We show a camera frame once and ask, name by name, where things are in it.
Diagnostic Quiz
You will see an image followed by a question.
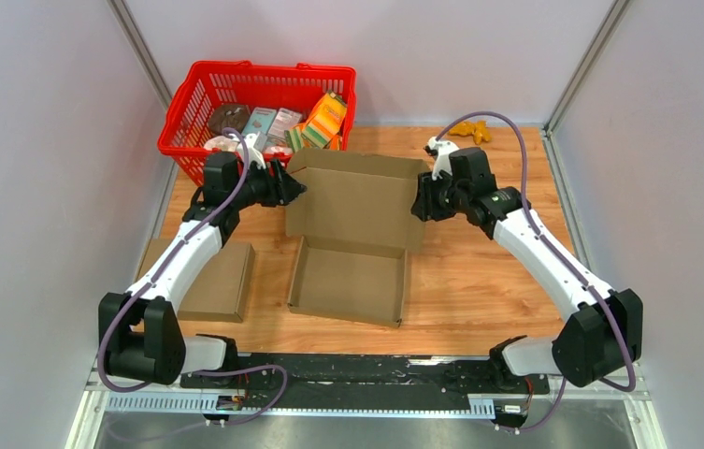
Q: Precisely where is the cardboard sheet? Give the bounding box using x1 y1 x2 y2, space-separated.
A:
285 148 428 327

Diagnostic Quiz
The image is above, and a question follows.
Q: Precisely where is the red plastic basket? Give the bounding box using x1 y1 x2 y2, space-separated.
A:
157 61 356 185

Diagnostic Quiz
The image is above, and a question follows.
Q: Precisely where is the brown round packet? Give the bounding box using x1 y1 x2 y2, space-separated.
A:
207 103 251 136

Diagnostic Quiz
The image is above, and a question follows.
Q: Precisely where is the green striped sponge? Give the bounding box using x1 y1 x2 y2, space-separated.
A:
284 123 314 152

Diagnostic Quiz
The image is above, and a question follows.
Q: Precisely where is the yellow toy figure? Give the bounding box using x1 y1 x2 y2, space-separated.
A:
447 120 492 146

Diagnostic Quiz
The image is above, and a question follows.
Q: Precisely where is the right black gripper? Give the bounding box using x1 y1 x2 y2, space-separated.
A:
410 168 469 223

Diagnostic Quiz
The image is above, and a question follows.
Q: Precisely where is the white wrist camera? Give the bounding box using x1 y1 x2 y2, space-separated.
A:
237 132 266 169
424 137 460 181

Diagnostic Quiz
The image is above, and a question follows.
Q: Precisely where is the white round container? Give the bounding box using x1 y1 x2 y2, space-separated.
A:
204 136 240 152

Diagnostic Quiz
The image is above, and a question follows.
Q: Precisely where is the teal small box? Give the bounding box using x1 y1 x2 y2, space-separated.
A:
241 107 278 138

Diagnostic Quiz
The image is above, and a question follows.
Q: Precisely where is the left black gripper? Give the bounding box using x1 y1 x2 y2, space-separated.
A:
229 158 308 211

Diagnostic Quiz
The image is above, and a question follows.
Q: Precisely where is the striped sponge pack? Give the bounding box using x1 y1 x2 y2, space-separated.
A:
300 91 348 148

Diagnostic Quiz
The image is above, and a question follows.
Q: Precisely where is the cardboard box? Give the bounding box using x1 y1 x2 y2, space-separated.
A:
136 238 257 325

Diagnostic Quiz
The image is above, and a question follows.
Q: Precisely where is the grey pink small box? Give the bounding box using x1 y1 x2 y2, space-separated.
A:
266 108 303 141

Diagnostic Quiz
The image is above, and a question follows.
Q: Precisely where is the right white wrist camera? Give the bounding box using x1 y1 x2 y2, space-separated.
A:
424 137 460 181

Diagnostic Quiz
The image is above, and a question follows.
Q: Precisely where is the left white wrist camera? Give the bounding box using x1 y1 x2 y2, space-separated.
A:
237 132 266 169

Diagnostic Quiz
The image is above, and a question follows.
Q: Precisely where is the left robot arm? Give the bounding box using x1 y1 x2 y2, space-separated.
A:
96 152 308 392

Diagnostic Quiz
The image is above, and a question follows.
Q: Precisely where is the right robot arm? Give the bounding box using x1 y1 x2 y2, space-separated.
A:
411 140 643 392

